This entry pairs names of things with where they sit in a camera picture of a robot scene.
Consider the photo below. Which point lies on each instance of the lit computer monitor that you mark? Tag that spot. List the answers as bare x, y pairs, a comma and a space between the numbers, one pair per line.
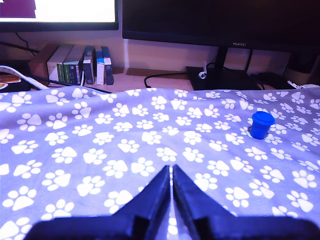
75, 10

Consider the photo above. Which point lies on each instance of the brown wooden box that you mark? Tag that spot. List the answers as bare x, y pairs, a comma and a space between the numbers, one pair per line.
40, 62

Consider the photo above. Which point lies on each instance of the white and blue box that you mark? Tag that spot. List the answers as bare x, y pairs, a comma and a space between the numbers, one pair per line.
100, 72

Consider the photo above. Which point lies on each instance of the grey paw print cloth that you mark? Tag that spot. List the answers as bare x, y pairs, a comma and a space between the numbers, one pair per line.
100, 130

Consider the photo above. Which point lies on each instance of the dark green box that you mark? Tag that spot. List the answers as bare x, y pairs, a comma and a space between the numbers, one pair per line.
72, 73

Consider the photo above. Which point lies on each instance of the black switched-off monitor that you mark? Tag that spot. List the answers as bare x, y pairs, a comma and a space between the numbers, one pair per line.
212, 20

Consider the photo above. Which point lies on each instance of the blue coffee capsule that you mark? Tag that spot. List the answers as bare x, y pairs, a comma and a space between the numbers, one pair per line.
262, 125

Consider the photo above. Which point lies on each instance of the dark blue box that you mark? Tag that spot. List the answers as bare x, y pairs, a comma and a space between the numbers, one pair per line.
88, 70

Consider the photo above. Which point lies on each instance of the orange flat box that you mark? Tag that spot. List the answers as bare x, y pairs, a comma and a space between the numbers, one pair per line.
10, 78

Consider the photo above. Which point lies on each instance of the small metal object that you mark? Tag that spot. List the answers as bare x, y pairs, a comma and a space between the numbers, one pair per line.
300, 86

